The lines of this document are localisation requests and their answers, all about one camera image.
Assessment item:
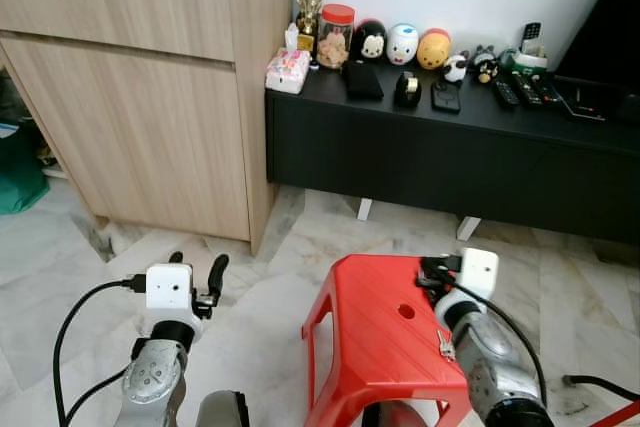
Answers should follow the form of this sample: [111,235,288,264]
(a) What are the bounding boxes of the silver keys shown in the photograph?
[437,330,457,363]

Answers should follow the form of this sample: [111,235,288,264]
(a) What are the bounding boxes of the pink white tissue pack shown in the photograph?
[265,23,312,96]

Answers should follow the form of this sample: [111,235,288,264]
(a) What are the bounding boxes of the black flat case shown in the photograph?
[431,81,463,115]

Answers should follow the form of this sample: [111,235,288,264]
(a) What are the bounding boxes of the small panda figure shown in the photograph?
[443,52,470,84]

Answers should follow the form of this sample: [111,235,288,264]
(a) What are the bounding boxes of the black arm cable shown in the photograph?
[440,280,550,400]
[52,275,150,427]

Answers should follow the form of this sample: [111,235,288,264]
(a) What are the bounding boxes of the green bag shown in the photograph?
[0,121,50,216]

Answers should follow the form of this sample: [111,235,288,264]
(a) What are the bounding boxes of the black television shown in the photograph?
[555,0,640,100]

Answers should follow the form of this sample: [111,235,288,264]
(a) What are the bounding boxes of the black tape dispenser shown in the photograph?
[393,71,424,109]

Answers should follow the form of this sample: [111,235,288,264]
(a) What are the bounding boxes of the white duck plush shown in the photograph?
[386,23,421,67]

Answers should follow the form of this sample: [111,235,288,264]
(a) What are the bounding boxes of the red strip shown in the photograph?
[590,399,640,427]

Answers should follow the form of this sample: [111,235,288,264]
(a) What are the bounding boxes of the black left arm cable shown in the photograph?
[52,275,150,427]

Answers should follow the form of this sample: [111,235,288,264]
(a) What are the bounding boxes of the gold trophy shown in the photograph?
[294,0,327,49]

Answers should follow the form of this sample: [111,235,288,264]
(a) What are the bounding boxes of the red lidded snack jar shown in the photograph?
[316,4,357,71]

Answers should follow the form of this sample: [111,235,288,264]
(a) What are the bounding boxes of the yellow bear plush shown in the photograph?
[416,28,453,72]

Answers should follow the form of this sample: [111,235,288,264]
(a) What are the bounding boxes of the black wallet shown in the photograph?
[342,60,386,103]

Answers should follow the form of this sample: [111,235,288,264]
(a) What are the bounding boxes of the black TV console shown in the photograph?
[265,59,640,246]

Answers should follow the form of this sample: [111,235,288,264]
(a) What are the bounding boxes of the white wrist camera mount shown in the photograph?
[146,264,194,312]
[457,248,500,301]

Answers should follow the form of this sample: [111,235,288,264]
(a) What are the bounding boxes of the green holder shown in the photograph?
[514,46,550,74]

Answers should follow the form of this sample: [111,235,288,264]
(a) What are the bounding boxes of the black handset with keypad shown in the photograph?
[520,22,543,55]

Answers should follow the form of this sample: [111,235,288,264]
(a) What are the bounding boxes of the thick black cable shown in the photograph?
[562,374,640,401]

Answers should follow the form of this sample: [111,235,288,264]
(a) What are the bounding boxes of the black mouse plush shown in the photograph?
[350,19,390,64]

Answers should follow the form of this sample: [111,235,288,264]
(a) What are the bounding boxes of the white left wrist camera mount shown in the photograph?
[146,264,194,312]

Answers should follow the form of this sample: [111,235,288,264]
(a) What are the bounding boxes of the red plastic stool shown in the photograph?
[302,254,483,427]

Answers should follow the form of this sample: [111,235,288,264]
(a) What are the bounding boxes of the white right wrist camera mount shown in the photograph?
[457,248,500,301]

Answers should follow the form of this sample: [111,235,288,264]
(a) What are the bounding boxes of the light wooden cabinet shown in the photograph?
[0,0,295,254]

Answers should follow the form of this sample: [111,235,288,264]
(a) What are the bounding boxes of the black remote control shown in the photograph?
[492,77,522,111]
[533,75,567,107]
[511,71,544,109]

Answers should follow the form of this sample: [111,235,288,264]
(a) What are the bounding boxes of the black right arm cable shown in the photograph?
[440,280,550,400]

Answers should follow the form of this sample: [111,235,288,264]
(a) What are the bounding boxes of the small black figure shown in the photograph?
[470,45,500,86]

